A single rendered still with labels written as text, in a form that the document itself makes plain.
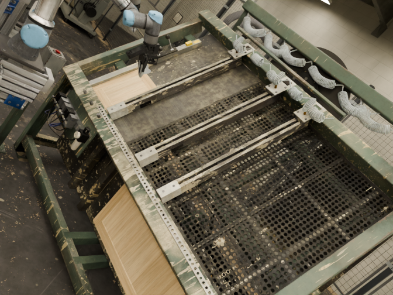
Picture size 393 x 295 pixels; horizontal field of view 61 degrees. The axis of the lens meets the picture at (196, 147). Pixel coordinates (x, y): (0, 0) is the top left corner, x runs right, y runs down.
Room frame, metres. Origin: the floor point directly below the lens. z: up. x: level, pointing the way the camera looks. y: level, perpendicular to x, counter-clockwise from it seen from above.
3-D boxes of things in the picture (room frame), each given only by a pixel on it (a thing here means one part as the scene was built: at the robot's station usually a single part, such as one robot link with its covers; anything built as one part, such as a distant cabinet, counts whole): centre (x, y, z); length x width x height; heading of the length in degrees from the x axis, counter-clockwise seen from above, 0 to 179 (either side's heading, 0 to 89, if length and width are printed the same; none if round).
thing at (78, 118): (2.06, 0.79, 0.69); 0.50 x 0.14 x 0.24; 57
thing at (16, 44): (1.60, 1.01, 1.09); 0.15 x 0.15 x 0.10
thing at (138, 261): (1.81, -0.18, 0.53); 0.90 x 0.02 x 0.55; 57
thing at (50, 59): (2.25, 1.19, 0.84); 0.12 x 0.12 x 0.18; 57
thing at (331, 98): (2.79, -0.29, 1.85); 0.80 x 0.06 x 0.80; 57
